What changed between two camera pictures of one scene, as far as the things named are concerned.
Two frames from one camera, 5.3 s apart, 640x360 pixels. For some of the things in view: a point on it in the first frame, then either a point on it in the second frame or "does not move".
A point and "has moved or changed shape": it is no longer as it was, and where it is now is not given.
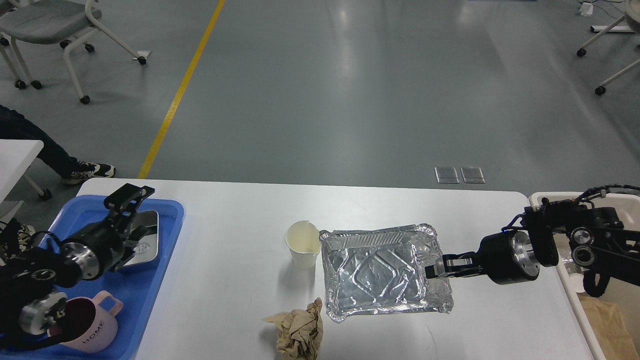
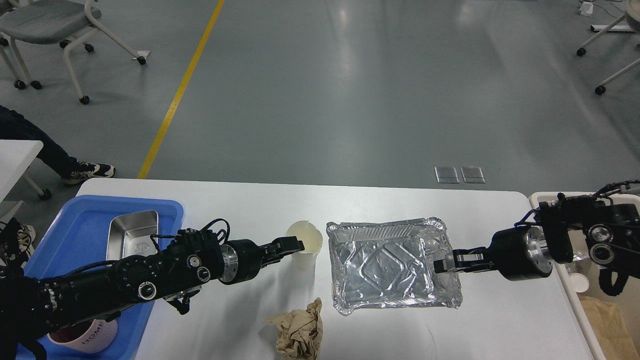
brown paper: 300,332 does not move
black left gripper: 96,249 -> 243,258
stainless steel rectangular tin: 145,231 does not move
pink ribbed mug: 87,324 does not move
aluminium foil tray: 382,271 has moved or changed shape
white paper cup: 303,240 does not move
